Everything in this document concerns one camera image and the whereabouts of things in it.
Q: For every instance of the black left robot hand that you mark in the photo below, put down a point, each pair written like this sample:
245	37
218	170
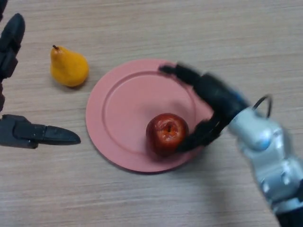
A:
23	133

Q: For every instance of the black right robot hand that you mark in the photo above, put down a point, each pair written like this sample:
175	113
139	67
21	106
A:
210	99

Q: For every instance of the red apple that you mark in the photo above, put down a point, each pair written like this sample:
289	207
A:
166	133

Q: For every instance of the pink round plate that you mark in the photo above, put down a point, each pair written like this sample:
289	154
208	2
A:
132	111

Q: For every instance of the yellow pear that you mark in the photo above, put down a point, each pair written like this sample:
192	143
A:
68	68

